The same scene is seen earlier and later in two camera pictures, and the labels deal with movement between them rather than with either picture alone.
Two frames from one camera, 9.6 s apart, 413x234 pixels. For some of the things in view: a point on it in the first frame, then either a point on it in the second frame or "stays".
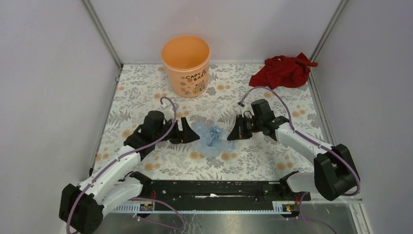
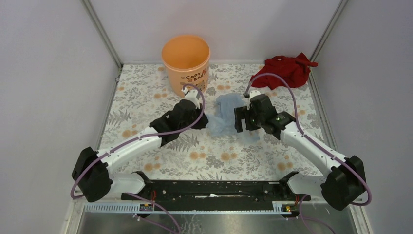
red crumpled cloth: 281,71 stays
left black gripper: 187,135 to 202,122
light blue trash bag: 212,140 to 223,121
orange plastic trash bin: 187,59 stays
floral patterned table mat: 187,138 stays
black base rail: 220,195 stays
